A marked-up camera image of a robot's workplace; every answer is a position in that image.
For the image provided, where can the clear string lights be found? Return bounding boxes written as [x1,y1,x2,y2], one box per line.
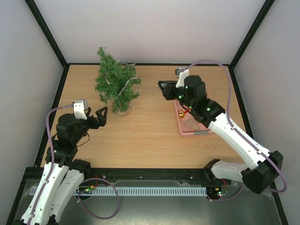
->
[103,61,141,117]

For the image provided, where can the small green christmas tree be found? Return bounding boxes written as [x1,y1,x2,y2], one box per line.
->
[94,46,143,115]

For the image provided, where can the pink plastic basket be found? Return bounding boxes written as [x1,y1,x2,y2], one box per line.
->
[173,100,214,137]

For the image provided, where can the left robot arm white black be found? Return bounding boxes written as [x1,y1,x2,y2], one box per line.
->
[12,101,108,225]

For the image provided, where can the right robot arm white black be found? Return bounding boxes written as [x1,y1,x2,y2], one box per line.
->
[158,75,283,194]

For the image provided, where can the burlap bow ornament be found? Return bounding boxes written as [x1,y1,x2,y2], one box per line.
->
[183,119,199,132]

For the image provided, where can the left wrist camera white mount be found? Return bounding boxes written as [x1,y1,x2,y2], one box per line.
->
[73,99,88,120]

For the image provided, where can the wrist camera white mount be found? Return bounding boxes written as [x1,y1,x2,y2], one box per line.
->
[175,67,189,88]
[73,99,88,120]

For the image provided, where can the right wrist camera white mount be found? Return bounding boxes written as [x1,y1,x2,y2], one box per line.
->
[175,67,189,88]

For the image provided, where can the black aluminium rail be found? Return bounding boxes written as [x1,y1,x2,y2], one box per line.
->
[23,167,235,186]

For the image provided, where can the purple floor cable loop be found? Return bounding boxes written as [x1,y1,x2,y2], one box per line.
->
[76,177,120,219]

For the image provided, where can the light blue cable duct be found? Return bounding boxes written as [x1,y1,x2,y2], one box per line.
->
[82,187,207,197]

